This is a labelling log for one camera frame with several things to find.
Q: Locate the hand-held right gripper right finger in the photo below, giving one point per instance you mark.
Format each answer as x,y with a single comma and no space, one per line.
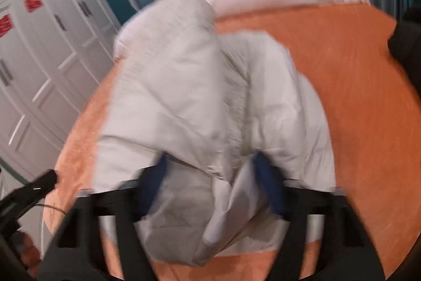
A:
271,188

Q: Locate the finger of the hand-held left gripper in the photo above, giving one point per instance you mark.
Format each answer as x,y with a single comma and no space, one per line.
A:
33,189

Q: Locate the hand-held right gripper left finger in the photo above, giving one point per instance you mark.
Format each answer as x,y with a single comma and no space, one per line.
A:
153,188

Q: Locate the white quilted zip jacket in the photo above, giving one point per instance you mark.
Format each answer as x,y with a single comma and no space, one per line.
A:
184,86

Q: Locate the person's left hand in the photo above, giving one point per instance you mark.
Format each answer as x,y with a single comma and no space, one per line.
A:
28,249

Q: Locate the orange plush bed blanket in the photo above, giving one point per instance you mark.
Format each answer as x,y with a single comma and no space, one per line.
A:
345,103

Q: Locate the white panelled wardrobe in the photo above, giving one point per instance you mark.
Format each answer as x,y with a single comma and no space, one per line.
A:
49,70

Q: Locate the red paper door decoration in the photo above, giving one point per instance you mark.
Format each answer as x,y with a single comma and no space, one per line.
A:
33,3
5,25

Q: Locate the dark cloth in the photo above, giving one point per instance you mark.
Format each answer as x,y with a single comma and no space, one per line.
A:
406,47

